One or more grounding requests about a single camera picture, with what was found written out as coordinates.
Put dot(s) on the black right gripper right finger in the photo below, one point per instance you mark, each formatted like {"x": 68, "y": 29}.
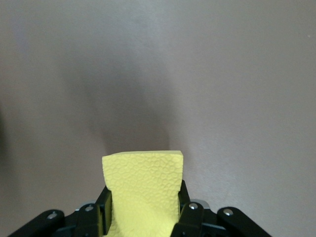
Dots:
{"x": 192, "y": 219}

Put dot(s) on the yellow foam cube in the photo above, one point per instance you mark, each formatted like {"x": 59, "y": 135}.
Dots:
{"x": 143, "y": 177}

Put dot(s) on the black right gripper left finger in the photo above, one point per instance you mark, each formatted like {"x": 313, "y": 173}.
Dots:
{"x": 86, "y": 222}

